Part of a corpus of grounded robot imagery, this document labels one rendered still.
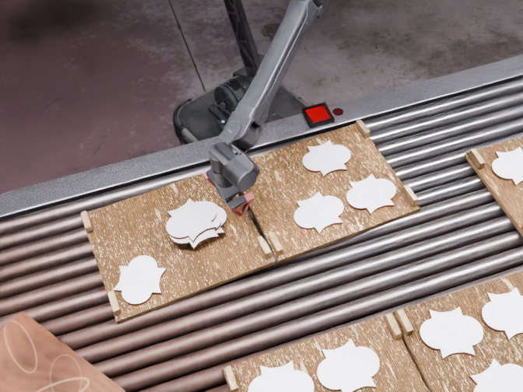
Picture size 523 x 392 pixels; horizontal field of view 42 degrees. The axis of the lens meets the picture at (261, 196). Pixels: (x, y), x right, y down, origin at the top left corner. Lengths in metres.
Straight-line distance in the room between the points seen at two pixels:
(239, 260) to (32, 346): 0.53
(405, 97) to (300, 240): 0.64
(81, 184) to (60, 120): 1.58
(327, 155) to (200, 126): 1.18
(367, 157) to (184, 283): 0.63
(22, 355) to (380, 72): 2.55
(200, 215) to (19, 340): 0.53
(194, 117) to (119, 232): 1.32
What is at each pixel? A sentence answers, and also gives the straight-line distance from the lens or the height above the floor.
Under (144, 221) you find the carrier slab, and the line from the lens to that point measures 1.84.
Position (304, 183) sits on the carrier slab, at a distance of 1.88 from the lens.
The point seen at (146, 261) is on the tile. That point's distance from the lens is 1.75.
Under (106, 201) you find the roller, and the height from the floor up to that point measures 0.91.
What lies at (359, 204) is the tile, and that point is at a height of 0.95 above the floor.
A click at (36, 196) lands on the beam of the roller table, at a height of 0.92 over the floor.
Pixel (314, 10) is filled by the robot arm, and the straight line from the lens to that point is 1.67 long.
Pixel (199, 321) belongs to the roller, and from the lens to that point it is 1.68.
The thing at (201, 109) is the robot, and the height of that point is 0.24.
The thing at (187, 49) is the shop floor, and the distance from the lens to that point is 3.80.
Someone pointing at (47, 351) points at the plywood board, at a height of 1.04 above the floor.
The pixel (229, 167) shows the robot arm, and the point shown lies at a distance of 1.56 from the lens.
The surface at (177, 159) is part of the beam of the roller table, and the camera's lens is 1.99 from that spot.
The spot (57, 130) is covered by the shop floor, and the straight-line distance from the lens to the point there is 3.51.
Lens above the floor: 2.38
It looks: 51 degrees down
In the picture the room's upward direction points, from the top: 3 degrees counter-clockwise
